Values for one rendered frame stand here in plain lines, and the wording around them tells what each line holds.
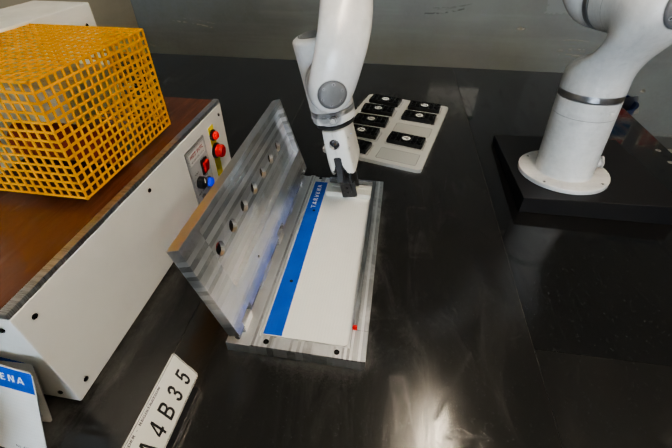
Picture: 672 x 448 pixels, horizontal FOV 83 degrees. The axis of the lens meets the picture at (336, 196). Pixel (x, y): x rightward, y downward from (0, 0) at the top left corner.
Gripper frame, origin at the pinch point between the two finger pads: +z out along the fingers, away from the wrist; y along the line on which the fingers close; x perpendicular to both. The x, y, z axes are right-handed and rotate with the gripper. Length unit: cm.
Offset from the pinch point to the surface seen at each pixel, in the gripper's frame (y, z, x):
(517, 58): 210, 53, -79
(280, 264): -22.8, 0.5, 9.7
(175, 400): -48, -1, 16
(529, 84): 79, 17, -55
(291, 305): -30.8, 1.5, 5.8
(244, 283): -32.1, -5.5, 11.0
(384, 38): 209, 24, 8
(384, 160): 16.7, 5.1, -5.9
